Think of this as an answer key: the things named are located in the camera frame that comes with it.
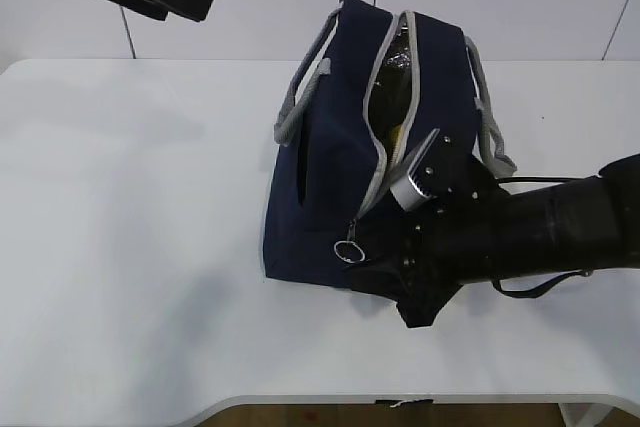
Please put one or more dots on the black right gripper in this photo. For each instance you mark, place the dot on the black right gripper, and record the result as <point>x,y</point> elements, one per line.
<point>436,236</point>

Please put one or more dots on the navy insulated lunch bag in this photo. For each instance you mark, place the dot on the navy insulated lunch bag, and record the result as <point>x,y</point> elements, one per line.
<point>367,68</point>

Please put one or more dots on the yellow banana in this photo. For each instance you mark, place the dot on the yellow banana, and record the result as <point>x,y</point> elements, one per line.
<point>390,138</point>

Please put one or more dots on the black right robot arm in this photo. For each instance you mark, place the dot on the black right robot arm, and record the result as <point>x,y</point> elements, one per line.
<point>523,244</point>

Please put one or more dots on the black tape on table edge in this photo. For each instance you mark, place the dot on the black tape on table edge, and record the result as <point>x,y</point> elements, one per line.
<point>395,403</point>

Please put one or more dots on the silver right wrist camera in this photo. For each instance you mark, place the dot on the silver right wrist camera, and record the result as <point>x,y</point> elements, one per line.
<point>431,170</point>

